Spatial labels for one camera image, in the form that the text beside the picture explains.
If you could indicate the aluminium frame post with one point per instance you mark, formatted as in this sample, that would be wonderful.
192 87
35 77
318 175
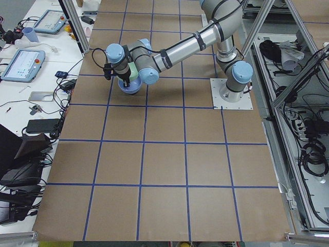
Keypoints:
74 21

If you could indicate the green bowl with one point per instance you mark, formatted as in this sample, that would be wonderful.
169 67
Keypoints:
134 71

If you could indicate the keys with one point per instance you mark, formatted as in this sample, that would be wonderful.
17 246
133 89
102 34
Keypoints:
35 109

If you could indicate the pink cup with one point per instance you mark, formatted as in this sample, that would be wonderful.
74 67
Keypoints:
87 31

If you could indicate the blue bowl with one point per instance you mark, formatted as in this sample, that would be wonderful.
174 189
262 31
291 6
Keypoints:
133 88

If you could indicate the red mango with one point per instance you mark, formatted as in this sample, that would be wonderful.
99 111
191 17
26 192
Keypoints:
68 29

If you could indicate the lower teach pendant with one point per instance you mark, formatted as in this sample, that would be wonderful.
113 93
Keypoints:
24 66

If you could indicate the phone in clear case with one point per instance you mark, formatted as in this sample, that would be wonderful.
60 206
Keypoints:
41 96

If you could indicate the light blue plastic cup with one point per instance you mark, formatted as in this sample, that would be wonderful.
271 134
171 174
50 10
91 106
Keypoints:
30 34

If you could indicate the teach pendant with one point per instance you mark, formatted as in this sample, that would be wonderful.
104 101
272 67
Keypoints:
24 66
50 22

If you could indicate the upper teach pendant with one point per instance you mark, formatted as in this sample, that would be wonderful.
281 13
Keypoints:
50 22

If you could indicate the small blue box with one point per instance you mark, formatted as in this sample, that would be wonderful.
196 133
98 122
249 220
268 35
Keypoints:
61 74

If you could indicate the black power adapter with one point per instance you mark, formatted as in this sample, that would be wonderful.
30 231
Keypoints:
87 20

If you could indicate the black smartphone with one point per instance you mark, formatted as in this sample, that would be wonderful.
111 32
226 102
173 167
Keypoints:
42 125

